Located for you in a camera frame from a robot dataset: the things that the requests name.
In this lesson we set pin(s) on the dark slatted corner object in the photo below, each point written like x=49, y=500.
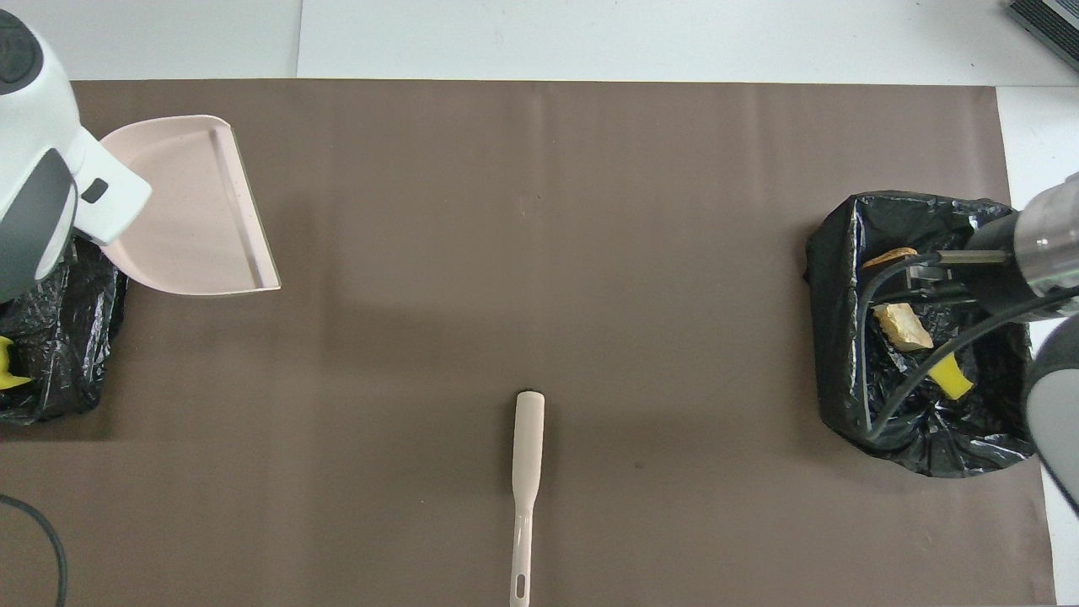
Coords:
x=1049, y=21

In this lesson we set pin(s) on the plain yellow sponge piece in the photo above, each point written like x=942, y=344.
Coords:
x=17, y=375

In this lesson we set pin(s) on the yellow sponge wedge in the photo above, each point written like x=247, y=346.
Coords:
x=954, y=381

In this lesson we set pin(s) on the beige brush with black bristles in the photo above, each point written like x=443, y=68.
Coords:
x=529, y=430

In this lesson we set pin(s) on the pale pink plastic dustpan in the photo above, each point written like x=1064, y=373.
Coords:
x=194, y=211

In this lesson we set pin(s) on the brown paper table mat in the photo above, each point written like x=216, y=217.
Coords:
x=539, y=253

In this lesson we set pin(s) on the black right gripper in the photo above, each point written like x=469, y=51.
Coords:
x=995, y=270

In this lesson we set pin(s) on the brown bread roll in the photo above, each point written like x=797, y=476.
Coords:
x=889, y=256

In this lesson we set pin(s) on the bin lined with black bag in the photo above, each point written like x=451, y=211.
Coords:
x=59, y=354
x=927, y=438

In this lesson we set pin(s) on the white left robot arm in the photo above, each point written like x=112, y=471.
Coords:
x=42, y=169

